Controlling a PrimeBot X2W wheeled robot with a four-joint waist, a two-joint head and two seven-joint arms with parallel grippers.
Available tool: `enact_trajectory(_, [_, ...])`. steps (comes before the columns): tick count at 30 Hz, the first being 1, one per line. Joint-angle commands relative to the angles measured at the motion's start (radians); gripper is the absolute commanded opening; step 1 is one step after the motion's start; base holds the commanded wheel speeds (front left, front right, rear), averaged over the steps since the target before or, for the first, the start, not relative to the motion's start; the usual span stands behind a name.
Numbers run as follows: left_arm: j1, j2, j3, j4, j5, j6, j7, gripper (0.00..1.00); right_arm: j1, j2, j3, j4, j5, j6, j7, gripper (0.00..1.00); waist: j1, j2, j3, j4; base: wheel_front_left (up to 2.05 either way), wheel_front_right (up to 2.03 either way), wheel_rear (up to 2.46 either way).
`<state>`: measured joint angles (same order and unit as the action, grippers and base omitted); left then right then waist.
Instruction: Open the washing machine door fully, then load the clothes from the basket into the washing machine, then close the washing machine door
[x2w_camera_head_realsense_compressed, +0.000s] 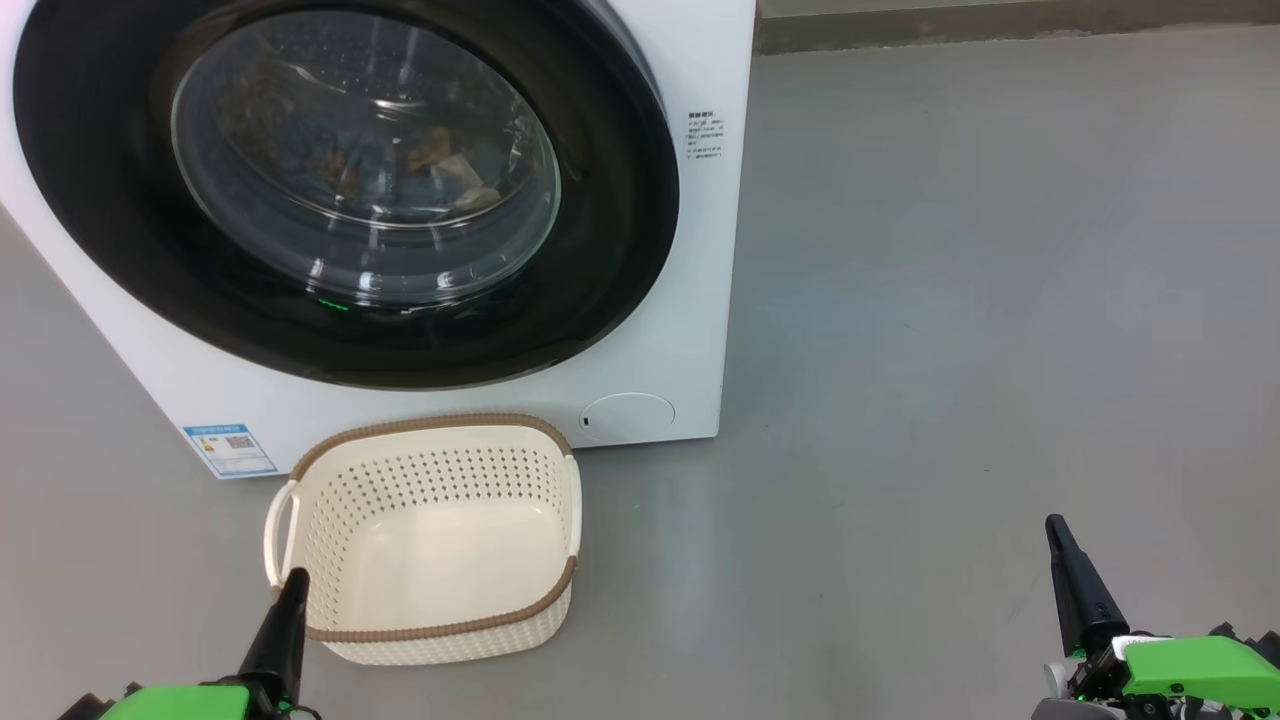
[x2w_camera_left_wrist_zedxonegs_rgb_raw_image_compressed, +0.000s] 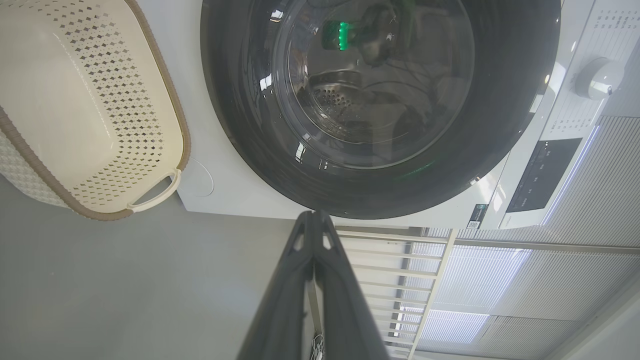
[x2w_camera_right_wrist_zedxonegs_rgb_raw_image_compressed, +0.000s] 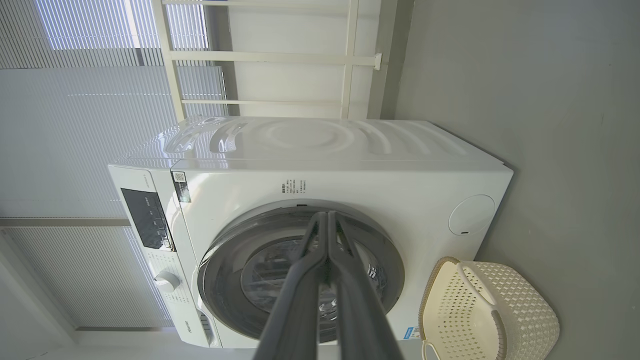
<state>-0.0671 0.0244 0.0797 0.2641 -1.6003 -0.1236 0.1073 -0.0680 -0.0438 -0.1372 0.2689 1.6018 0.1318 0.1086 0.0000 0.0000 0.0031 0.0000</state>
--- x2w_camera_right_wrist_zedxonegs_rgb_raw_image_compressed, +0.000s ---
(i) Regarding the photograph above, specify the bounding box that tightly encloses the white window blind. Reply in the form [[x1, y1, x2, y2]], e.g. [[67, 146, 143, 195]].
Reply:
[[0, 0, 230, 219], [0, 226, 176, 330]]

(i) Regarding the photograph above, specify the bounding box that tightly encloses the small printed text sticker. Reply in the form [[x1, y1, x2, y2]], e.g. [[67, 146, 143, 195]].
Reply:
[[281, 177, 307, 195]]

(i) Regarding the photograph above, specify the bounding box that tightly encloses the black washing machine display panel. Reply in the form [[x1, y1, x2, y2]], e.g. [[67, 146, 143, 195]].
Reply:
[[120, 188, 175, 251]]

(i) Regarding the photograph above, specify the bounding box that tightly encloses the round white filter cover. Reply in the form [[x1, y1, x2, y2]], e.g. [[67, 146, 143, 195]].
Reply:
[[448, 194, 496, 236]]

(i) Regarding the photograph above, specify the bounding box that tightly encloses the white metal rack frame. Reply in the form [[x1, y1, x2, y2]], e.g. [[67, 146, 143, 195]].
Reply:
[[150, 0, 383, 121]]

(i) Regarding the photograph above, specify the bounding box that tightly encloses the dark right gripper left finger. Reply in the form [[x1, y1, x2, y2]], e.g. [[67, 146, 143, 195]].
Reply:
[[252, 211, 330, 360]]

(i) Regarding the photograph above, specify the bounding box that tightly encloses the black QR code sticker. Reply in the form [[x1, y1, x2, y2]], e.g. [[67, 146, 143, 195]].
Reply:
[[171, 171, 192, 203]]

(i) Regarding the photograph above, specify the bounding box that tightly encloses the cream perforated laundry basket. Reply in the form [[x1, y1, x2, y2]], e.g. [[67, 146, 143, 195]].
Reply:
[[418, 256, 561, 360]]

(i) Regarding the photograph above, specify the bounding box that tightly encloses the white front-load washing machine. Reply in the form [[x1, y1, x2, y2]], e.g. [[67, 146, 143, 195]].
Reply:
[[107, 116, 515, 349]]

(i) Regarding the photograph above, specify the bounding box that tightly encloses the white washing machine dial knob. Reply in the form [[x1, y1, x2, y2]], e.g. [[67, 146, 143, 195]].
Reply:
[[153, 271, 181, 293]]

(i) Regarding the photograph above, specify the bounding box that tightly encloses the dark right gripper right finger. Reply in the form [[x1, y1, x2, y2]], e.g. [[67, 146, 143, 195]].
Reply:
[[327, 211, 406, 360]]

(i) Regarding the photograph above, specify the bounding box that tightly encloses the black round glass washer door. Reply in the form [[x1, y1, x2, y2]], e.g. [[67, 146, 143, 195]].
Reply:
[[196, 200, 406, 346]]

